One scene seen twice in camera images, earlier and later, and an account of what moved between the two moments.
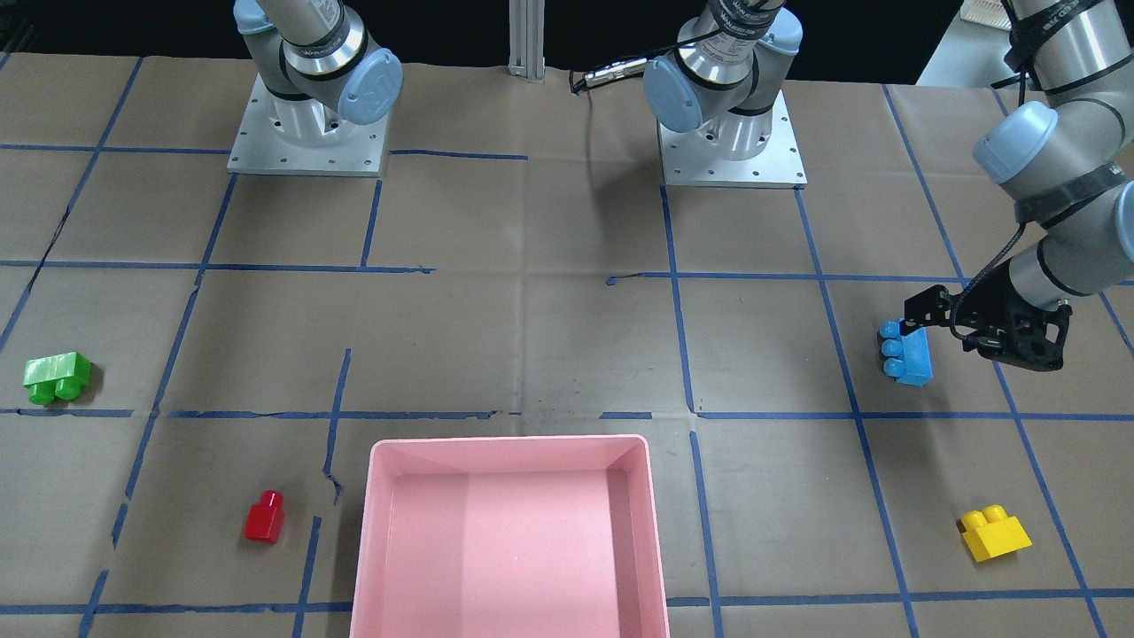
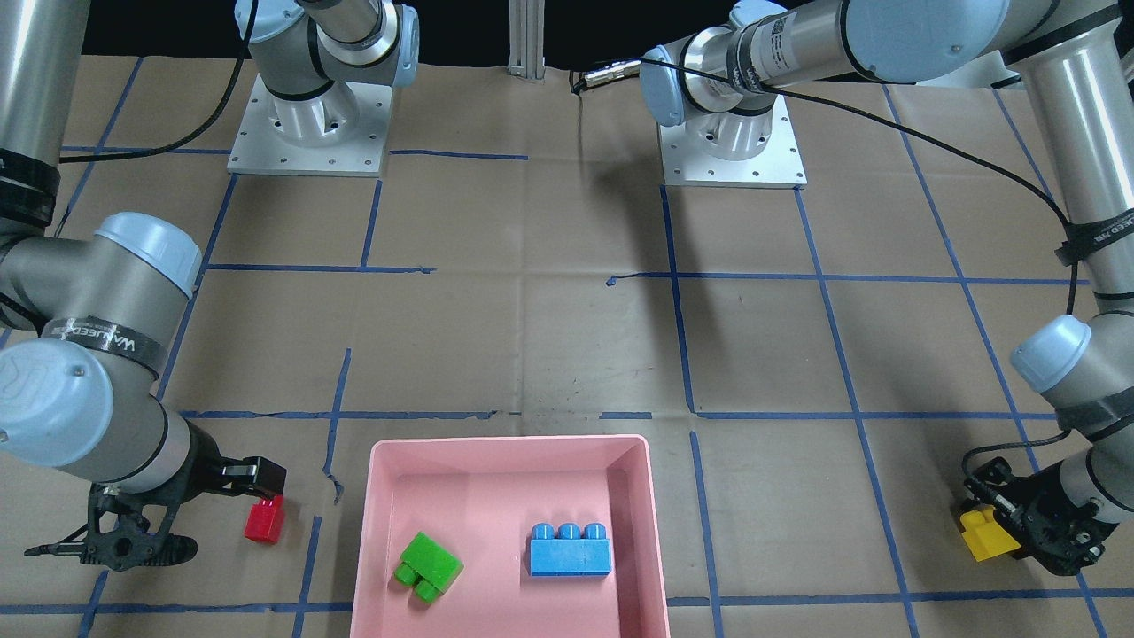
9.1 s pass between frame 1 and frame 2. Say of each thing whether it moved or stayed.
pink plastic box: stayed
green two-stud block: moved
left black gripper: moved
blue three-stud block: moved
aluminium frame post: stayed
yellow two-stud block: stayed
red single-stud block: stayed
